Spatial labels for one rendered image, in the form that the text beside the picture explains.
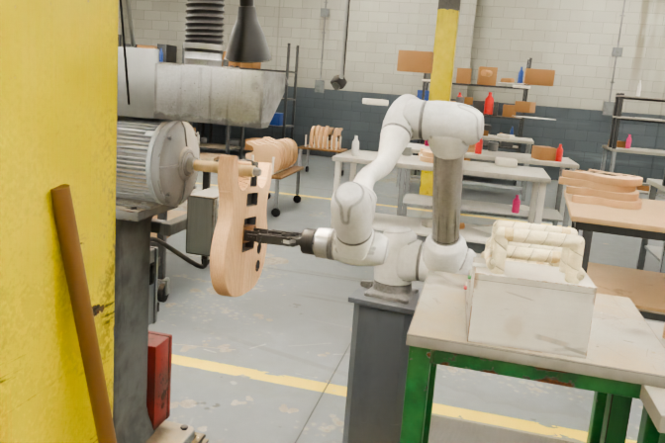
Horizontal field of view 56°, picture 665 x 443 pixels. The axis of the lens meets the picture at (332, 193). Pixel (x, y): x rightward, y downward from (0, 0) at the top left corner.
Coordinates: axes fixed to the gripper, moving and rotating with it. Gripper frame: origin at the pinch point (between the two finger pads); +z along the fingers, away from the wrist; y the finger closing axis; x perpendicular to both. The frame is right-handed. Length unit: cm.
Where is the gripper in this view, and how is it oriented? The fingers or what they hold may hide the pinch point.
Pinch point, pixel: (249, 233)
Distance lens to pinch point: 186.5
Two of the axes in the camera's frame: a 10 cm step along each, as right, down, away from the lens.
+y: 2.3, -0.4, 9.7
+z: -9.7, -1.0, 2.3
